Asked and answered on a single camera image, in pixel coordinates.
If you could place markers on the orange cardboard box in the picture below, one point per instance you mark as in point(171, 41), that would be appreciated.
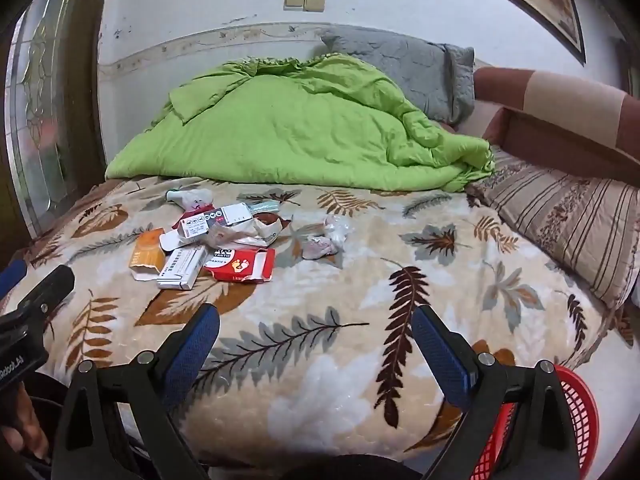
point(147, 255)

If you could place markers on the grey quilted pillow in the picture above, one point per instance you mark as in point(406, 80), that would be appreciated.
point(410, 70)

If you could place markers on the red plastic basket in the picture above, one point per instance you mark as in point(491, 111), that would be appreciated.
point(580, 410)

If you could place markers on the leaf printed blanket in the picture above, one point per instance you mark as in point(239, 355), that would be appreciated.
point(325, 285)

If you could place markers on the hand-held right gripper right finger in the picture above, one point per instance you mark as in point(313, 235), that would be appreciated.
point(442, 355)

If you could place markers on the pink wrapper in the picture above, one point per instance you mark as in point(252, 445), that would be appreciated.
point(317, 247)

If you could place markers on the patterned glass door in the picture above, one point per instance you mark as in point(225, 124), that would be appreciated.
point(45, 110)

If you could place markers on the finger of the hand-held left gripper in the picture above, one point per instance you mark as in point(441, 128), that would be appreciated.
point(50, 285)
point(12, 272)

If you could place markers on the purple and red snack packet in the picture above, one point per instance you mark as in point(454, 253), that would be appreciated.
point(250, 265)

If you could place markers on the red brown snack wrapper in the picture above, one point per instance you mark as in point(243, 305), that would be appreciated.
point(265, 220)

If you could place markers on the brown padded headboard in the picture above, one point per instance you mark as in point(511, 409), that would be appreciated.
point(550, 135)

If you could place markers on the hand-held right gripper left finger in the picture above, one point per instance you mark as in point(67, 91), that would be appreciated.
point(192, 350)

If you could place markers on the white paper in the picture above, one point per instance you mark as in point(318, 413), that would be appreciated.
point(274, 236)

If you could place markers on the lilac plastic packet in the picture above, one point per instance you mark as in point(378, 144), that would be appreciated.
point(225, 235)

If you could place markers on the teal tissue pack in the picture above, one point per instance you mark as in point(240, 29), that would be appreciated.
point(264, 206)

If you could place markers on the clear plastic wrapper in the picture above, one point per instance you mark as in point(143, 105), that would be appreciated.
point(337, 227)

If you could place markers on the white sock green cuff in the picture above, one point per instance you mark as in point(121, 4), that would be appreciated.
point(187, 197)

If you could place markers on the beige wall switch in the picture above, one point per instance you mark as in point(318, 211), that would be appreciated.
point(293, 1)
point(314, 2)

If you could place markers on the striped brown pillow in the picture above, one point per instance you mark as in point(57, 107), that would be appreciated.
point(565, 210)

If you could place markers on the white box grey stripes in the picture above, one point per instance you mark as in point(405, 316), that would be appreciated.
point(180, 267)

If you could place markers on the white grey small box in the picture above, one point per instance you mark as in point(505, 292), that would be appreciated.
point(235, 214)

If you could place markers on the green quilt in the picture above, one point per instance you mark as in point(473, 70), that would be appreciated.
point(300, 125)

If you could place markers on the white red label box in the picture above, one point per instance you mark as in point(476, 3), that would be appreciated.
point(197, 227)

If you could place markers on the person's left hand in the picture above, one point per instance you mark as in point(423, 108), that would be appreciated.
point(22, 430)

